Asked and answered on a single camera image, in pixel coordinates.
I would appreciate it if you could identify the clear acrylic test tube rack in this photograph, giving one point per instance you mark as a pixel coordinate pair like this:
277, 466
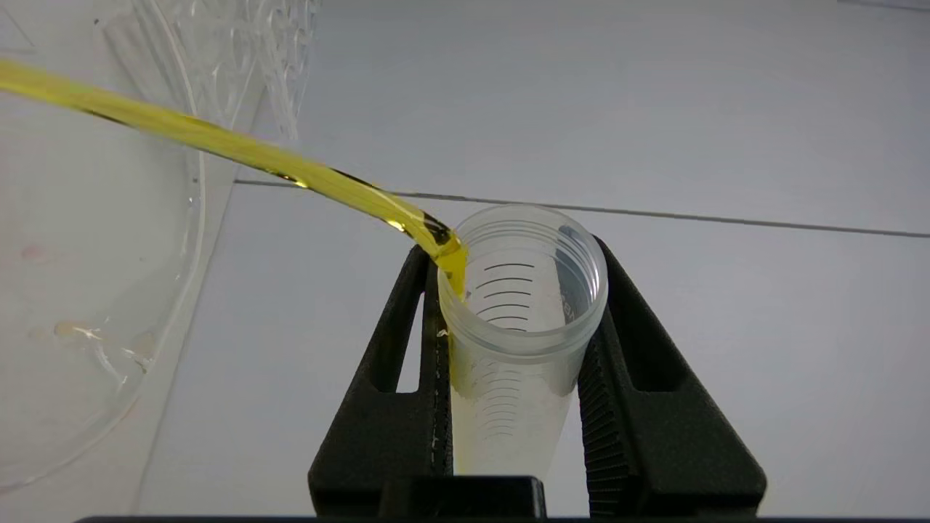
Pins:
283, 43

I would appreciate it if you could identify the clear glass beaker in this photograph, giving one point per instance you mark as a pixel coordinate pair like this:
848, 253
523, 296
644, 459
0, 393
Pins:
87, 290

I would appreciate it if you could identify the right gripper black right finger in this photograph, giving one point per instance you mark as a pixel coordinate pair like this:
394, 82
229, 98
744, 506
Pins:
668, 436

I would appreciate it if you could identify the test tube with yellow pigment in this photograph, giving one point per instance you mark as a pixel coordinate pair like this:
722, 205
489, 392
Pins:
519, 349

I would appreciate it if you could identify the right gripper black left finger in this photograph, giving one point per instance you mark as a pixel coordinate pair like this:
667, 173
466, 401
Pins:
385, 436

